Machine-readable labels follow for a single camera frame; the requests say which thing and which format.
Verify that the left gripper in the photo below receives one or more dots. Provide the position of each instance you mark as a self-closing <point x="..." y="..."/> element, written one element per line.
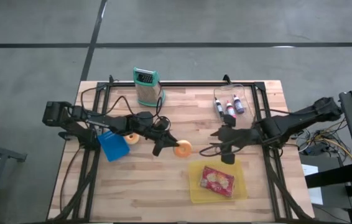
<point x="146" y="124"/>

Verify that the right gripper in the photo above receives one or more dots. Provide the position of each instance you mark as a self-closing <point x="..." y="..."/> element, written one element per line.
<point x="241" y="138"/>

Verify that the orange toy donut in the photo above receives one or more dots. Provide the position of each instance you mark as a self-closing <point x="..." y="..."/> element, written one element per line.
<point x="132" y="140"/>
<point x="184" y="151"/>

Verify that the red food colour bottle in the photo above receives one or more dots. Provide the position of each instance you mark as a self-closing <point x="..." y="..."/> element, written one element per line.
<point x="230" y="109"/>

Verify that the black food colour bottle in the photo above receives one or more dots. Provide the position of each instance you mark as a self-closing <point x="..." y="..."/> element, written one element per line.
<point x="219" y="107"/>

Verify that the violet food colour bottle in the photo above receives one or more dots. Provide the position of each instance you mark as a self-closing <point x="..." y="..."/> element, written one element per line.
<point x="238" y="105"/>

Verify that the red snack packet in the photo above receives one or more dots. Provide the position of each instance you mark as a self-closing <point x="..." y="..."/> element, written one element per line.
<point x="217" y="181"/>

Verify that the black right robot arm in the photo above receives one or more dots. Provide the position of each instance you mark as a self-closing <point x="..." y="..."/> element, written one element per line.
<point x="300" y="116"/>

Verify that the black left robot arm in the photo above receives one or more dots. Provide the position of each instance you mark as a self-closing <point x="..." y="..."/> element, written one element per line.
<point x="101" y="123"/>

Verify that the clear plastic container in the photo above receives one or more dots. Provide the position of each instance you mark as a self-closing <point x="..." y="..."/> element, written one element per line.
<point x="247" y="105"/>

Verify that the teal steel box grater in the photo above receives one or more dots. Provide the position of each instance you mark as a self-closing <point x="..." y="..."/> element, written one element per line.
<point x="148" y="93"/>

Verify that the blue plastic basket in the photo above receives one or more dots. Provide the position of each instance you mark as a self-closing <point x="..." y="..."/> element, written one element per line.
<point x="113" y="147"/>

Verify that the yellow plastic bin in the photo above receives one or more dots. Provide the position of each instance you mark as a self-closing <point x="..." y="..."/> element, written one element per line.
<point x="241" y="193"/>

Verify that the black flat bar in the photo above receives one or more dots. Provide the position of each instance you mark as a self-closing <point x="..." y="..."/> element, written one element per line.
<point x="334" y="175"/>

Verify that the grey metal stand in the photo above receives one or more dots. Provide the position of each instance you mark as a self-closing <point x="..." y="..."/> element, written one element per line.
<point x="8" y="152"/>

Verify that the black aluminium table frame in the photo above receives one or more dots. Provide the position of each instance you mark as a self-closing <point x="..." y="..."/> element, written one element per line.
<point x="188" y="84"/>

